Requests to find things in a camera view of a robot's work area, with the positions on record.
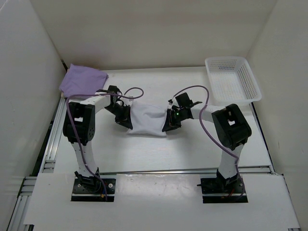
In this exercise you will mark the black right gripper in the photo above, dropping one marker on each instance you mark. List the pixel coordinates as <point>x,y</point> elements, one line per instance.
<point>170,124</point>

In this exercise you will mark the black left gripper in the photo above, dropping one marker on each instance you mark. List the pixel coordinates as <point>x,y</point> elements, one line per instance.
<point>125,119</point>

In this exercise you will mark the white cloth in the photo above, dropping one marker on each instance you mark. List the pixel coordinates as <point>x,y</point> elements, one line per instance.
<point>147,120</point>

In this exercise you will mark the purple t shirt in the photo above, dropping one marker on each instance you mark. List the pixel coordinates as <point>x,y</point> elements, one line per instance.
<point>82,80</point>

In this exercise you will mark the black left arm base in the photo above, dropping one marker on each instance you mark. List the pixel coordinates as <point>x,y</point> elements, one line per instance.
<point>91,189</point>

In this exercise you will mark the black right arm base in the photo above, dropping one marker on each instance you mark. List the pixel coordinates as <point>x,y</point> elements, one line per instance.
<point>219,190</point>

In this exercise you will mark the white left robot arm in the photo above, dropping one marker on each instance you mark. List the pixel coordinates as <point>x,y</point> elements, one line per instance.
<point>79,128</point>

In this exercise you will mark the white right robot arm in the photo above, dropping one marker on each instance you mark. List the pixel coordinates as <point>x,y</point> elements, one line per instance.
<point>225,126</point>

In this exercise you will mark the white plastic basket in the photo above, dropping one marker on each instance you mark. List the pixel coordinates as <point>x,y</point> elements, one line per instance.
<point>232,80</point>

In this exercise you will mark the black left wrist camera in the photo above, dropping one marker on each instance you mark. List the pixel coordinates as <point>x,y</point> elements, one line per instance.
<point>111,89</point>

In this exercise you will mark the aluminium table edge rail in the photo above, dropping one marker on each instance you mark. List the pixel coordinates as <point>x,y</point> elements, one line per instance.
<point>49,153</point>

